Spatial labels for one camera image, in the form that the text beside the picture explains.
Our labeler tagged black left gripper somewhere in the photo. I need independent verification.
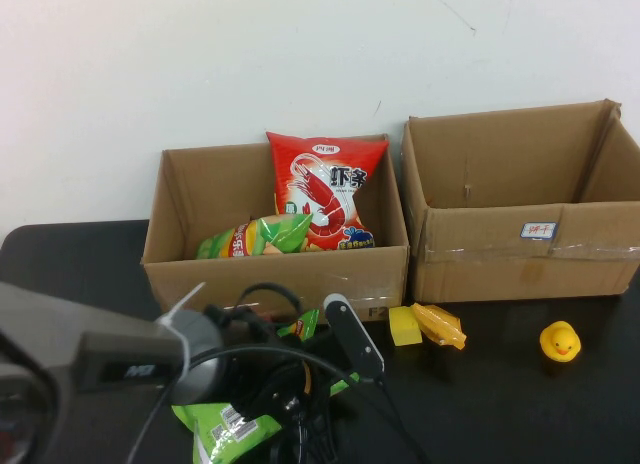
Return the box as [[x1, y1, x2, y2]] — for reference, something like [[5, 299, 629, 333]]
[[219, 306, 351, 464]]

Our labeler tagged large green chips bag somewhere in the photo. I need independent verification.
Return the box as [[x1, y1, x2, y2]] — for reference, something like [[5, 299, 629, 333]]
[[171, 308, 361, 464]]

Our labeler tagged orange snack packet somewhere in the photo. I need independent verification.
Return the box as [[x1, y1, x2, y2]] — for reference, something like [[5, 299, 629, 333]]
[[412, 302, 468, 350]]

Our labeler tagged red shrimp snack bag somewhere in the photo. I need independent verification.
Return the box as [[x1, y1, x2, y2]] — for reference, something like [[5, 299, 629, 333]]
[[265, 131, 390, 253]]

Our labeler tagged yellow foam cube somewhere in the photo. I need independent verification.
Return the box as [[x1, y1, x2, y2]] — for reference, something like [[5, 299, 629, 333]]
[[388, 305, 424, 347]]

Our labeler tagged white zip tie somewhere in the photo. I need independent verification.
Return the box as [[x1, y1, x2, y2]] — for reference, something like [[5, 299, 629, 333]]
[[153, 282, 207, 380]]

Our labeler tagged cardboard box with F2 print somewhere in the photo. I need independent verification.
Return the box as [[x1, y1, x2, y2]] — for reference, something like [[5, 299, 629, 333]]
[[141, 133, 411, 326]]

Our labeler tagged small green chips bag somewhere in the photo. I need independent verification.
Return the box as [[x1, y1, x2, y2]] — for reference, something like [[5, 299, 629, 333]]
[[194, 212, 315, 260]]

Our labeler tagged cardboard box with white label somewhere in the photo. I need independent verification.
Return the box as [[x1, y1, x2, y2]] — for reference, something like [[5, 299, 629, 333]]
[[401, 99, 640, 304]]

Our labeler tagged yellow rubber duck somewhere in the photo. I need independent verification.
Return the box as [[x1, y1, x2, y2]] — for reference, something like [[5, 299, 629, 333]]
[[538, 320, 582, 363]]

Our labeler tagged black cable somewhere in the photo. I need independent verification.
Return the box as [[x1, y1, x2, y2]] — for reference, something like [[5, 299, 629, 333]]
[[124, 282, 431, 464]]

